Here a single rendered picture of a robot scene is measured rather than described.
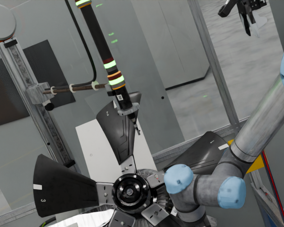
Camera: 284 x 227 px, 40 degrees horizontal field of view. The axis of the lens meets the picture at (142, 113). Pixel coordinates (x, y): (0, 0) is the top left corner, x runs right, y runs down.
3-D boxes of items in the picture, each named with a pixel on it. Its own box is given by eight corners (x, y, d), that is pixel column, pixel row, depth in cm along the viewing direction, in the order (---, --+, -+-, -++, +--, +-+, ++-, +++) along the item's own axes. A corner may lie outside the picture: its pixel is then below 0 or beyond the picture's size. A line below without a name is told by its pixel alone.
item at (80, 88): (43, 94, 166) (42, 92, 165) (46, 93, 166) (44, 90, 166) (111, 88, 122) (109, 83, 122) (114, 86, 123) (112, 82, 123)
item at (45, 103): (44, 112, 170) (40, 102, 169) (52, 108, 172) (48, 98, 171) (49, 112, 166) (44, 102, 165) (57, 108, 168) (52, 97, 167)
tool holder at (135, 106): (111, 115, 125) (98, 88, 122) (127, 106, 128) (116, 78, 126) (127, 116, 117) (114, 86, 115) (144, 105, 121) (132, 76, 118)
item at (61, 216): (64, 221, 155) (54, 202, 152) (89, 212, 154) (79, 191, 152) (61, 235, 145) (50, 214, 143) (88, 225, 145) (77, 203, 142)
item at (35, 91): (32, 106, 174) (23, 88, 171) (45, 98, 177) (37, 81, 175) (41, 105, 165) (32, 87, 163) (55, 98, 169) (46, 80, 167)
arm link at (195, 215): (205, 206, 101) (176, 218, 101) (209, 218, 103) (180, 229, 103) (197, 187, 107) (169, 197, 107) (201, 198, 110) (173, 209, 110)
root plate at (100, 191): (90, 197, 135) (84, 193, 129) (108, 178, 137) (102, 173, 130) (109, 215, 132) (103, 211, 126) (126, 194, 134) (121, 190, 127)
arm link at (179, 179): (188, 186, 93) (156, 183, 97) (199, 215, 99) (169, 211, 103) (198, 162, 98) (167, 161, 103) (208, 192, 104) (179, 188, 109)
